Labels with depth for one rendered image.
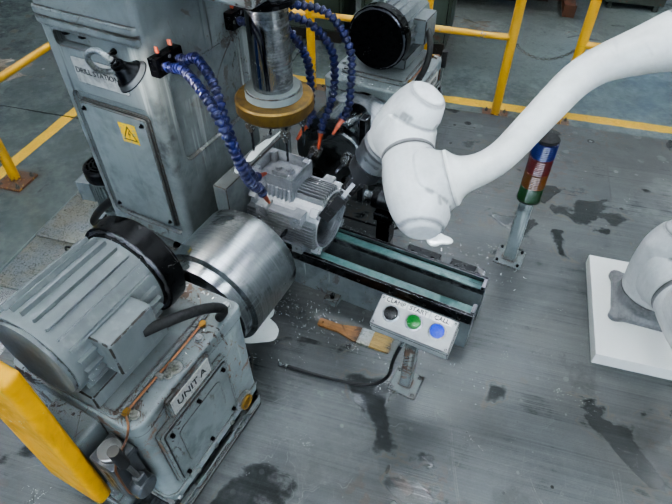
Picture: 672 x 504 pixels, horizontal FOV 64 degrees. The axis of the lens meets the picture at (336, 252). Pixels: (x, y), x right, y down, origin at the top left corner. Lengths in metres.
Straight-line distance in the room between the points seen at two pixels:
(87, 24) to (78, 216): 1.40
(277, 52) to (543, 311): 0.95
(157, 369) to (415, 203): 0.51
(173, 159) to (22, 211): 2.19
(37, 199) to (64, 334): 2.68
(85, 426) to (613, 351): 1.18
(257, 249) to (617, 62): 0.75
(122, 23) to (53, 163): 2.61
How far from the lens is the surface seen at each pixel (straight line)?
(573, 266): 1.71
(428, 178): 0.92
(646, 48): 1.06
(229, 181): 1.33
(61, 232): 2.50
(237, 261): 1.12
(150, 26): 1.20
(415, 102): 0.99
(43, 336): 0.84
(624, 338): 1.54
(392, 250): 1.45
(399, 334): 1.11
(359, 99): 1.59
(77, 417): 1.03
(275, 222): 1.36
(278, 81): 1.21
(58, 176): 3.62
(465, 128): 2.20
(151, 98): 1.25
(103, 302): 0.86
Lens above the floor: 1.94
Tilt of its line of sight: 45 degrees down
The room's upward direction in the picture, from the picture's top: straight up
